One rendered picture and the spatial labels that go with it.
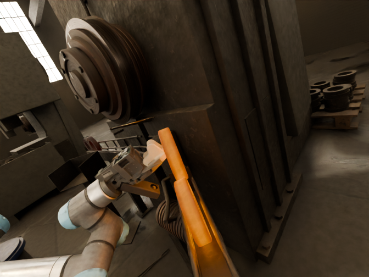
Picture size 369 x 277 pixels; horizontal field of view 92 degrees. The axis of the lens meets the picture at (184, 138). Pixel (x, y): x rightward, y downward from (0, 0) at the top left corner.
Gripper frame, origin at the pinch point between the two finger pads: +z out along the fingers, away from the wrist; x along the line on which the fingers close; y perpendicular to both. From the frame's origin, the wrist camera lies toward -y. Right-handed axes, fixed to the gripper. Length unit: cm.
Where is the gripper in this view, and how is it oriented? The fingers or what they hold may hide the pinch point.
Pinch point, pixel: (170, 148)
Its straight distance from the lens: 50.2
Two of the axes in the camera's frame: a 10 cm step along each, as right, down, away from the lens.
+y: -5.7, -7.3, -3.7
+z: 8.0, -6.0, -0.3
